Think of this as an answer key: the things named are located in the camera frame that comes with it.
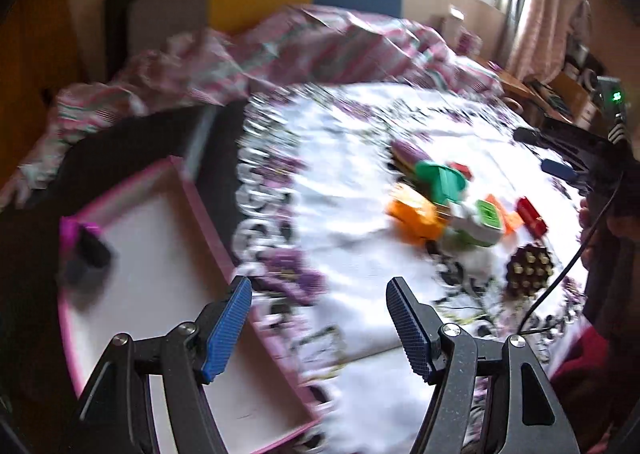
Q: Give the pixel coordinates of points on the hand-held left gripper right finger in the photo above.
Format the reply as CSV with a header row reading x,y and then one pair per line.
x,y
407,329

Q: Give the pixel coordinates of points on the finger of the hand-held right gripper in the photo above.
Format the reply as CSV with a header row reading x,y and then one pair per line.
x,y
560,169
560,137

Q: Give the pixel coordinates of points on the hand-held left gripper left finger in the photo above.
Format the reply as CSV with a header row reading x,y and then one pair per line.
x,y
230,329

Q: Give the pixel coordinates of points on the white and green toy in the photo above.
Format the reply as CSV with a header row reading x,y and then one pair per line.
x,y
475,226

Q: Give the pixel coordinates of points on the brown wooden massage comb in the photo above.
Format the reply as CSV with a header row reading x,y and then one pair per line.
x,y
529,268

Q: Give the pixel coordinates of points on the orange plastic toy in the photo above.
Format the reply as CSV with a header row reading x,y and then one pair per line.
x,y
415,214

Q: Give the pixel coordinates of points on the green plastic toy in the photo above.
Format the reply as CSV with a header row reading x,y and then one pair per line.
x,y
440,181

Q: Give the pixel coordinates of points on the pink-rimmed white tray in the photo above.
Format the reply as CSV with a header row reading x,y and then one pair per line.
x,y
150,234

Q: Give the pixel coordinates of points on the purple plastic toy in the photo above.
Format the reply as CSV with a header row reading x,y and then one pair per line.
x,y
407,154

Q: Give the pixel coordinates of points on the purple and black toy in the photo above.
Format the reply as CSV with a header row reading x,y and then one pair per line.
x,y
85,254

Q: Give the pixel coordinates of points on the person's right hand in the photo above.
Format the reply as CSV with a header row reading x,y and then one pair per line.
x,y
589,229

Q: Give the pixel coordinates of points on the wooden desk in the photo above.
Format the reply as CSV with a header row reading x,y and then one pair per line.
x,y
520,89

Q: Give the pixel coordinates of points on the silver stereo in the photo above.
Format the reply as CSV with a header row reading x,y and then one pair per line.
x,y
585,67

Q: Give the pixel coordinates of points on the small red toy block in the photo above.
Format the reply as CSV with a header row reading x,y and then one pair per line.
x,y
461,170

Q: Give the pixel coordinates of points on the pink curtain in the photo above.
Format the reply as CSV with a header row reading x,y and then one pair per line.
x,y
542,9

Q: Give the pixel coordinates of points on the pink carton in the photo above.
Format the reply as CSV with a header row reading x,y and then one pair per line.
x,y
470,42

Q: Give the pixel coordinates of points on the white carton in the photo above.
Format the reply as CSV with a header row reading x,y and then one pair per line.
x,y
456,19

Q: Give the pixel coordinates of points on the embroidered white tablecloth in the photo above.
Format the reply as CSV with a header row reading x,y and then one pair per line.
x,y
340,184

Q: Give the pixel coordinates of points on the red clothing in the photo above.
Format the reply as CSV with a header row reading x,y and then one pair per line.
x,y
585,374

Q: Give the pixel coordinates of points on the pink striped blanket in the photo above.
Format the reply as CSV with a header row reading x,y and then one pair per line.
x,y
250,54

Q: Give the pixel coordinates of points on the black headboard panel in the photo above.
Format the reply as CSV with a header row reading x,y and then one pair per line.
x,y
120,29

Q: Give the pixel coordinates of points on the grey headboard panel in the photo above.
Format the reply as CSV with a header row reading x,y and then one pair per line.
x,y
170,14

